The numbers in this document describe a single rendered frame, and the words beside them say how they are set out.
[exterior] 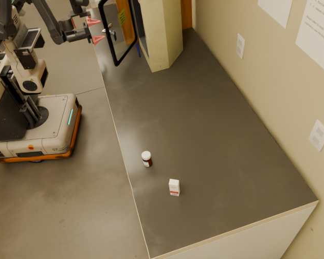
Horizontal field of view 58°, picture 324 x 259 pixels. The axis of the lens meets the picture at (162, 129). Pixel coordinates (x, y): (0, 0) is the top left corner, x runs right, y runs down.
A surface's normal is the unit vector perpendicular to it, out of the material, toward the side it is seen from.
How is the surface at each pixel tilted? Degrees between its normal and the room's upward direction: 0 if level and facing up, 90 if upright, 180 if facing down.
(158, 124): 0
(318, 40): 90
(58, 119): 0
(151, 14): 90
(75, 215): 0
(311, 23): 90
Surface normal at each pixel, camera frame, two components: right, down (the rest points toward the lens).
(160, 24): 0.29, 0.71
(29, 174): -0.11, -0.64
